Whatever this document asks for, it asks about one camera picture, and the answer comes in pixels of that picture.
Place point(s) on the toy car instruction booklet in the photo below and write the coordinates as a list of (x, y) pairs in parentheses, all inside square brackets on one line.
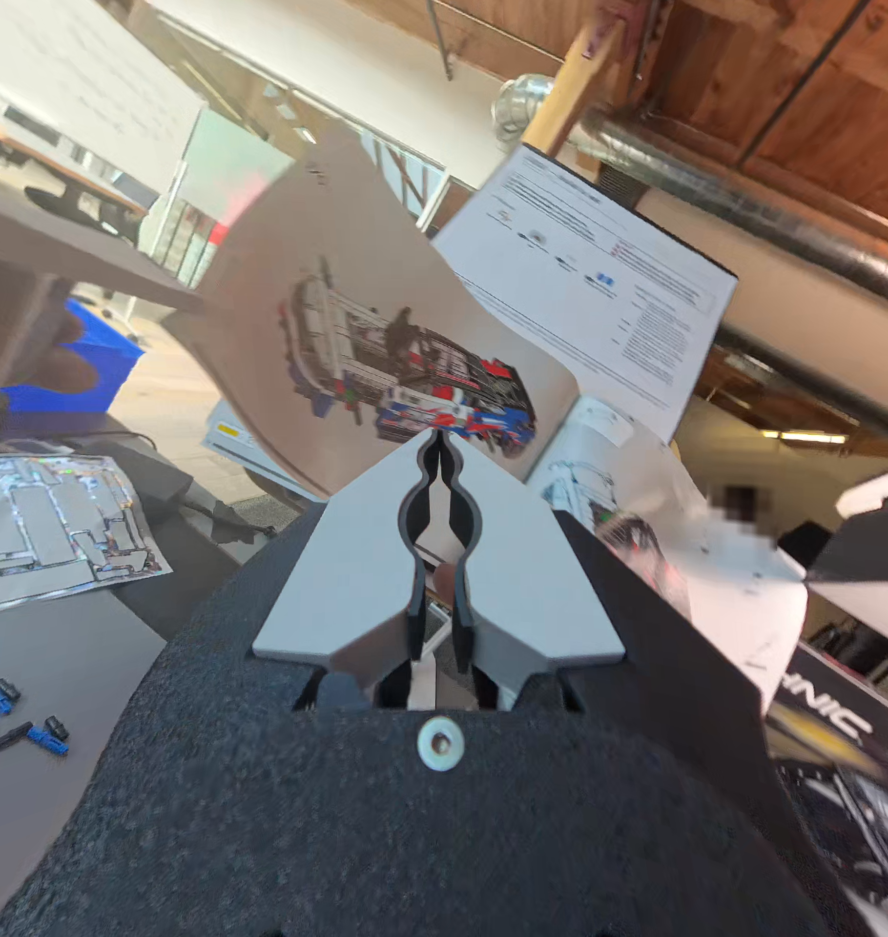
[(414, 293)]

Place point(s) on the black toy set box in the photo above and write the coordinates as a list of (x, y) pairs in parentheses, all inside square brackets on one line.
[(846, 732)]

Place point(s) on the blue plastic bin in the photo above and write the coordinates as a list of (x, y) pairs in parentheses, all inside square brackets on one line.
[(107, 359)]

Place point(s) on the grey background table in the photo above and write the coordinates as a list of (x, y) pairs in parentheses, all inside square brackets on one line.
[(63, 256)]

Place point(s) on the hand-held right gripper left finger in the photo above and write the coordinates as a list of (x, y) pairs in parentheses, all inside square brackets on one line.
[(341, 585)]

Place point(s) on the ceiling strip lamp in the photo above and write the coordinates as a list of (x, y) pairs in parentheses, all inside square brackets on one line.
[(802, 437)]

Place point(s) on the black office chair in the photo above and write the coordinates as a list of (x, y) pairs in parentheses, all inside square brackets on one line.
[(85, 209)]

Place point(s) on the whiteboard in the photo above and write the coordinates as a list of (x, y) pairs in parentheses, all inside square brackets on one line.
[(85, 88)]

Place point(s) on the silver sticker sheet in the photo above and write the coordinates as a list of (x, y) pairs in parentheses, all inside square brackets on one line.
[(48, 534)]

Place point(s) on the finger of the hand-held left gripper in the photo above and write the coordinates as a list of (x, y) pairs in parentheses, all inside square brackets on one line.
[(883, 596), (883, 494)]

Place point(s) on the black toy connector pin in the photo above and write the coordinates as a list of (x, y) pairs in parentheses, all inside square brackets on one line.
[(55, 727), (12, 735), (8, 688)]

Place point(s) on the dark ceiling pipe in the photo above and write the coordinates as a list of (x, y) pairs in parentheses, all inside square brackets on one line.
[(817, 380)]

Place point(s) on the silver ventilation duct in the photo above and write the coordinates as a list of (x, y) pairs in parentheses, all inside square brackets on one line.
[(707, 183)]

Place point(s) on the white instruction sheet on board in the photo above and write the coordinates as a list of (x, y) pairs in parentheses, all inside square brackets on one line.
[(583, 293)]

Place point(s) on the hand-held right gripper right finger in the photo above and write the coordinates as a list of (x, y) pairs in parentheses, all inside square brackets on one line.
[(539, 593)]

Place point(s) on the black power adapter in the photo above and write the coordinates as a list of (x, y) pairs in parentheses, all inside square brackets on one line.
[(154, 479)]

